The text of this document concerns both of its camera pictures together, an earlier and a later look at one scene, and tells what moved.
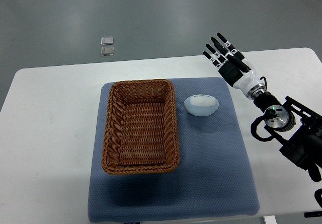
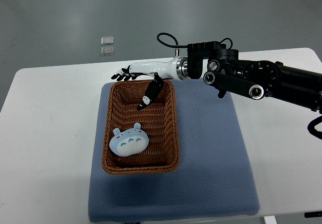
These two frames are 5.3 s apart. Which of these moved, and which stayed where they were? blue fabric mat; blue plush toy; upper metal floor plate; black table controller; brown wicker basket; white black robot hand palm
Moved: blue plush toy; white black robot hand palm
Stayed: upper metal floor plate; blue fabric mat; brown wicker basket; black table controller
